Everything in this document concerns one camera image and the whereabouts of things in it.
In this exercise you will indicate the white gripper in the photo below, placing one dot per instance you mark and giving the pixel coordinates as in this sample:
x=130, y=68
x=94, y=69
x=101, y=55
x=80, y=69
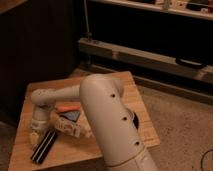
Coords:
x=35, y=138

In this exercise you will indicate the black striped eraser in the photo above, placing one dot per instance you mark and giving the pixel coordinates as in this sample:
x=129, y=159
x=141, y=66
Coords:
x=44, y=147

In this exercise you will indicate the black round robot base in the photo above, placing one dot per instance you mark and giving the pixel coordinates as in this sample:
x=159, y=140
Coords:
x=135, y=120

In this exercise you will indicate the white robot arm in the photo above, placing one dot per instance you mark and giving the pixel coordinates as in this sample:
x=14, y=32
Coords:
x=116, y=135

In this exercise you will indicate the orange marker pen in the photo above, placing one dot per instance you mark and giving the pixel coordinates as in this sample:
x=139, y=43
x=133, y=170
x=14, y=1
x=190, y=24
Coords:
x=60, y=109

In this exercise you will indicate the blue triangular block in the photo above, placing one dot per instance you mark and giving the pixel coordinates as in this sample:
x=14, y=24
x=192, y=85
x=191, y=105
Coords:
x=71, y=115

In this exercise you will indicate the metal vertical pole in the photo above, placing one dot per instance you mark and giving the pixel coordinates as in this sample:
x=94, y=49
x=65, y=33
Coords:
x=88, y=33

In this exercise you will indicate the wooden low shelf cabinet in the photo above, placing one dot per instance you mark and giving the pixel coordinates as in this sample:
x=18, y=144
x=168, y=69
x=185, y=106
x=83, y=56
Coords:
x=147, y=39

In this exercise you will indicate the black handle on cabinet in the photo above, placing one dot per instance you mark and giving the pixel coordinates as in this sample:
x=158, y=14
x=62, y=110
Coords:
x=189, y=64

